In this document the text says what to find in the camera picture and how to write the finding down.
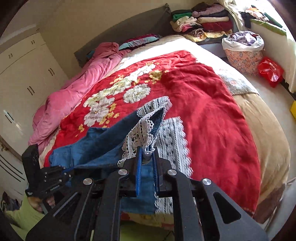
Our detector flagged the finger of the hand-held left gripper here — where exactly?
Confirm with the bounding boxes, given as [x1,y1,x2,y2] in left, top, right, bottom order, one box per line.
[45,176,73,190]
[41,165,70,179]

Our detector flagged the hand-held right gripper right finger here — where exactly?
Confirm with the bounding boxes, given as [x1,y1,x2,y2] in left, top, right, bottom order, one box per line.
[151,146,270,241]

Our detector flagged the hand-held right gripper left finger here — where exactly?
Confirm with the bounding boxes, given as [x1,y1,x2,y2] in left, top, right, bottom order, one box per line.
[25,146,142,241]

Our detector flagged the blue denim pants lace trim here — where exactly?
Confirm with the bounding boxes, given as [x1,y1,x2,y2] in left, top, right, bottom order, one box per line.
[48,96,194,215]

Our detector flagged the person's left forearm green sleeve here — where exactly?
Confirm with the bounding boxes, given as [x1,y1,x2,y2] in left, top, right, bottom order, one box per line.
[4,194,45,240]

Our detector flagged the person's left hand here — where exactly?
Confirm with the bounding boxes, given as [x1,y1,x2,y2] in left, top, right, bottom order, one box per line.
[28,195,56,213]

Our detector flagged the dark cloth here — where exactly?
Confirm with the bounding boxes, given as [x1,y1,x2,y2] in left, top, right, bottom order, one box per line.
[0,192,22,212]

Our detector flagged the red floral blanket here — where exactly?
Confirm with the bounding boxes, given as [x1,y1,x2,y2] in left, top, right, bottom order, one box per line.
[43,50,262,218]

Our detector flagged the pink duvet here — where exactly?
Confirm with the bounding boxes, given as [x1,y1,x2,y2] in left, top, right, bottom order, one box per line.
[28,42,133,155]

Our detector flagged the white wardrobe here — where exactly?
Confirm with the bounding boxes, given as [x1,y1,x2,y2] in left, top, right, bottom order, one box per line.
[0,31,70,200]

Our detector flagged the grey patterned quilt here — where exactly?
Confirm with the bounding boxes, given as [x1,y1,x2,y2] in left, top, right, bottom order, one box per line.
[215,67,260,96]

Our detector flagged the teal maroon patterned pillow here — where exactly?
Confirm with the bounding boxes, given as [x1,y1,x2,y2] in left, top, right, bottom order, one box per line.
[118,34,163,50]

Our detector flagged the floral laundry basket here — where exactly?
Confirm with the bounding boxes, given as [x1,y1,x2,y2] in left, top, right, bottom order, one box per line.
[222,31,265,76]

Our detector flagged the dark grey headboard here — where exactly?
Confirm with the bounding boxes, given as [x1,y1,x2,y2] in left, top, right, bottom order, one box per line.
[74,3,172,68]

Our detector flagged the red plastic bag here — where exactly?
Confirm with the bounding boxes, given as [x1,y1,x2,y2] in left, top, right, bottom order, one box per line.
[257,57,285,88]

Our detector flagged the pile of folded clothes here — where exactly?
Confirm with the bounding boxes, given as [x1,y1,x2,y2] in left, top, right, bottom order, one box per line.
[170,2,234,43]

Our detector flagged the lavender crumpled clothes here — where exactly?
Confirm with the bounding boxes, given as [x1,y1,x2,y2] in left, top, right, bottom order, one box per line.
[228,31,260,47]

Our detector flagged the cream curtain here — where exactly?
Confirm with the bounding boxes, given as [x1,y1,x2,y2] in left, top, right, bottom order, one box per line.
[217,0,246,37]

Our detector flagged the green sill mat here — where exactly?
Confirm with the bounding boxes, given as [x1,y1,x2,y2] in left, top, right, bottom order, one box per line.
[250,19,287,37]

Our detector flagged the heap of mixed clothes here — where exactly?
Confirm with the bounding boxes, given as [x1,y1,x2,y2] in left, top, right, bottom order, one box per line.
[240,7,284,29]

